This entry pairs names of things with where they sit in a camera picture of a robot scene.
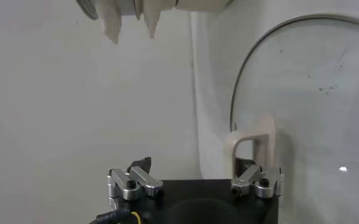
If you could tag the white electric cooker pot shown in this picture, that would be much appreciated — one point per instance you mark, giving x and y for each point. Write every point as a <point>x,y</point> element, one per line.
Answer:
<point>203,3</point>

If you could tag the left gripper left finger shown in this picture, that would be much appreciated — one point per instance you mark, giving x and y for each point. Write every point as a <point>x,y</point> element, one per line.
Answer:
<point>136,182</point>

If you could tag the round glass pot lid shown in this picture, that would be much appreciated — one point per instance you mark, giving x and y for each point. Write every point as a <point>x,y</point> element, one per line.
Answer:
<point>313,121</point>

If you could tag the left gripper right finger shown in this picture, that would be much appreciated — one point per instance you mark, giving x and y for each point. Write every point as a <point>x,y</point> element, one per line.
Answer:
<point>258,182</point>

